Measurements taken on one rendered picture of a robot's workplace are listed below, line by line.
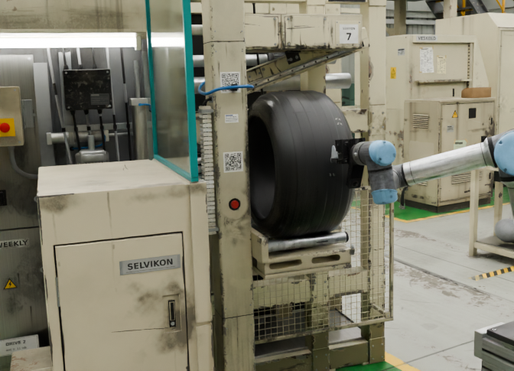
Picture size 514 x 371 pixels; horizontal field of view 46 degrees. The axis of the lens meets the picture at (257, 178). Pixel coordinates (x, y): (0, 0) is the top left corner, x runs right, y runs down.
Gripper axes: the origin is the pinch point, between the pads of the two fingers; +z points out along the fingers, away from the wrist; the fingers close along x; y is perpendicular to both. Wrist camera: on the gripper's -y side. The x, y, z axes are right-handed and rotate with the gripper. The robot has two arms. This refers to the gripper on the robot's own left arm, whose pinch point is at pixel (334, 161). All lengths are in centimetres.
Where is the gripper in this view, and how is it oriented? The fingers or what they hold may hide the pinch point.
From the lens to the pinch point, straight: 215.7
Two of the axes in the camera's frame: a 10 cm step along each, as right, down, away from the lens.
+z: -3.2, -0.2, 9.5
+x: -9.4, 0.8, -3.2
